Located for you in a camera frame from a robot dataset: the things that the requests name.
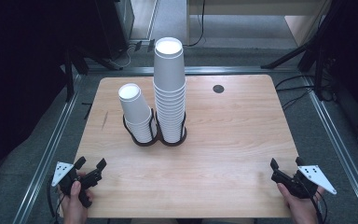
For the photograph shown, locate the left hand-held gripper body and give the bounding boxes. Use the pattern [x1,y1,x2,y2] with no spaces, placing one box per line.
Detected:
[50,161,103,209]

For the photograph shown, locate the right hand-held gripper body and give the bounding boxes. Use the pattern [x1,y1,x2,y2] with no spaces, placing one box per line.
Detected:
[270,164,337,200]

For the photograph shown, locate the black wire cup holder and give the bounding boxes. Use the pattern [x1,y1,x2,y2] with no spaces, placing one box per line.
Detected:
[122,106,188,147]

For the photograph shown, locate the tall stack of white cups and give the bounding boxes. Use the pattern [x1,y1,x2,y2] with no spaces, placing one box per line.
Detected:
[153,36,187,145]

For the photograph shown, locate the person's right hand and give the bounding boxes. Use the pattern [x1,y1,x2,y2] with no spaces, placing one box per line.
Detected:
[276,182,326,224]

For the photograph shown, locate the person's left hand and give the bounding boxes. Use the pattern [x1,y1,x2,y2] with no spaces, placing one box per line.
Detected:
[58,180,94,224]

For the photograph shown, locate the black tape strip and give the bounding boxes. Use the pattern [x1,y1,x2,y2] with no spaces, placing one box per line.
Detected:
[80,102,93,121]

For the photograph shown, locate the short stack of white cups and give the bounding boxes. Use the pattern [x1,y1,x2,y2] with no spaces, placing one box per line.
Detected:
[117,82,158,145]

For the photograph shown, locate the black metal stand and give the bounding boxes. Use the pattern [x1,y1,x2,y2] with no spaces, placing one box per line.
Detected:
[62,46,124,103]

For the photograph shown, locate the black tripod stand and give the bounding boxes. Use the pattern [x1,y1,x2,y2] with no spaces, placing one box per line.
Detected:
[260,0,335,101]

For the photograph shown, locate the light wooden furniture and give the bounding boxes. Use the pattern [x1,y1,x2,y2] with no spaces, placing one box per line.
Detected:
[186,0,332,48]

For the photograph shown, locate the dark cabinet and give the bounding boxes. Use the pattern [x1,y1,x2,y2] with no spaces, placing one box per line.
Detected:
[93,0,135,61]

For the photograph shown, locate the metal floor rail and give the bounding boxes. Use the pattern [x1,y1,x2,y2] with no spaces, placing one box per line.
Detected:
[11,74,86,224]
[83,65,306,76]
[301,74,358,224]

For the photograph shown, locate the left hand-held gripper cable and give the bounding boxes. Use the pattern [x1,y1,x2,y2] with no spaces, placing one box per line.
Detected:
[46,176,61,224]

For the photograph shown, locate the hand-held gripper cable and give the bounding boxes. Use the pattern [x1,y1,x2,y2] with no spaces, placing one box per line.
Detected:
[304,183,329,224]
[46,176,61,224]

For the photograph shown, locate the right hand-held gripper cable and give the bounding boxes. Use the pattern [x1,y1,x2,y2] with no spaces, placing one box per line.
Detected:
[304,183,329,224]

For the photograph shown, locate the black floor cables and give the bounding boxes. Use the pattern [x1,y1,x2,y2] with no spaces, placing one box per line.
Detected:
[274,74,335,112]

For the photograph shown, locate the white floor cable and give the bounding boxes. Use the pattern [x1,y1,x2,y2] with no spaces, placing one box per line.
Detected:
[111,43,138,70]

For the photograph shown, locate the black hanging cable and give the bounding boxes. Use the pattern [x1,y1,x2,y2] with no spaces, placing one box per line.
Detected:
[186,0,207,49]

